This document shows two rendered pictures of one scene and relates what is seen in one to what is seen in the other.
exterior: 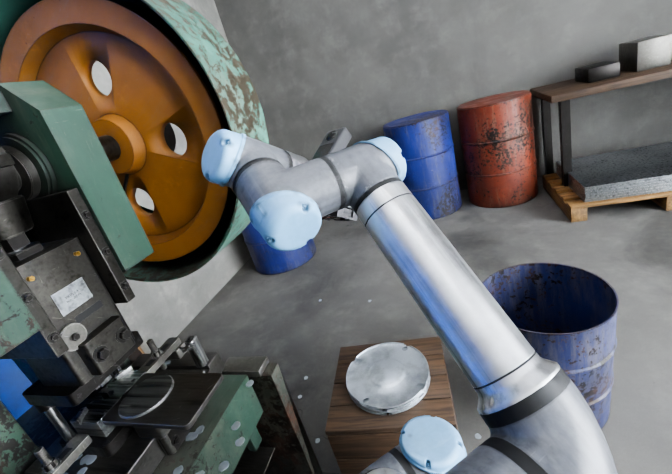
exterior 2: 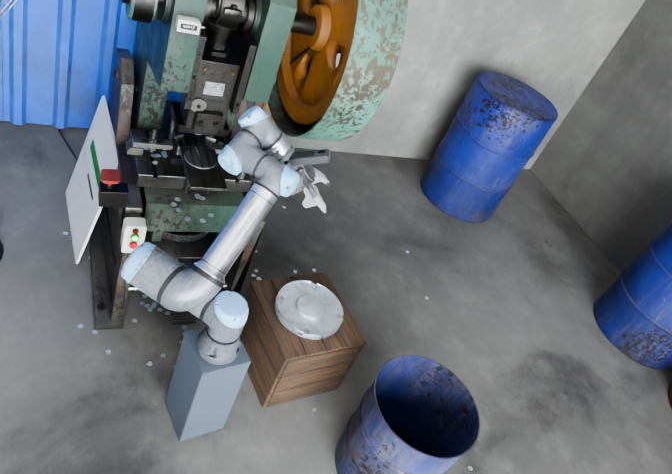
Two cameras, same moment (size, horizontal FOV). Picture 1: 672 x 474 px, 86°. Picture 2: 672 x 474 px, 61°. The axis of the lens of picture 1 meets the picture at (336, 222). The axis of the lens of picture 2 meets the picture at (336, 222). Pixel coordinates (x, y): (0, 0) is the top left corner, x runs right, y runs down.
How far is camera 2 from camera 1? 1.28 m
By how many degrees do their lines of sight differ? 34
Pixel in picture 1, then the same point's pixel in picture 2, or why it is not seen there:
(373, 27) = not seen: outside the picture
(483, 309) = (223, 244)
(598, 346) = (390, 450)
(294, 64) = not seen: outside the picture
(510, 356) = (210, 259)
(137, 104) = (339, 21)
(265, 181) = (237, 142)
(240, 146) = (252, 121)
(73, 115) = (287, 12)
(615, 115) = not seen: outside the picture
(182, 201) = (314, 91)
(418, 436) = (231, 298)
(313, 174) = (250, 157)
